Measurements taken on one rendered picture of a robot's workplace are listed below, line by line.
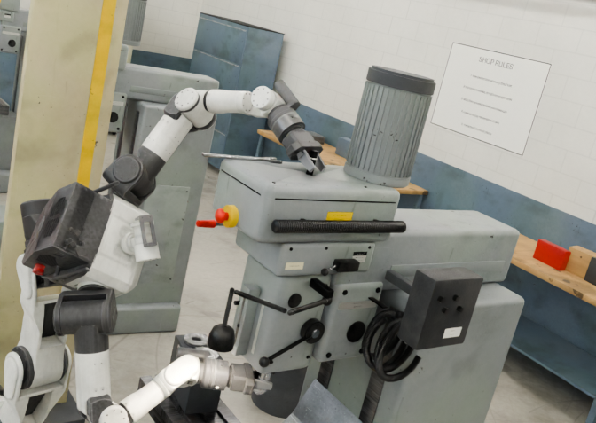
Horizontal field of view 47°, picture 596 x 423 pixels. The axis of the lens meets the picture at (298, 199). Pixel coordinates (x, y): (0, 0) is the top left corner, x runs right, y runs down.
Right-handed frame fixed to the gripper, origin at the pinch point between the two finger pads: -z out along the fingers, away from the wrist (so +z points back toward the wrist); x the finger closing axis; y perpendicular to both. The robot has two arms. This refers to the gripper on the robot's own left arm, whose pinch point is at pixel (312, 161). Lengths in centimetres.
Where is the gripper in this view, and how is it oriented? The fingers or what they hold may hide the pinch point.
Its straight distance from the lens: 192.7
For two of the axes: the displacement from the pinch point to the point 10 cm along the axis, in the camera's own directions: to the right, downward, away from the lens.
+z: -5.2, -7.6, 3.9
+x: -6.5, 0.5, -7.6
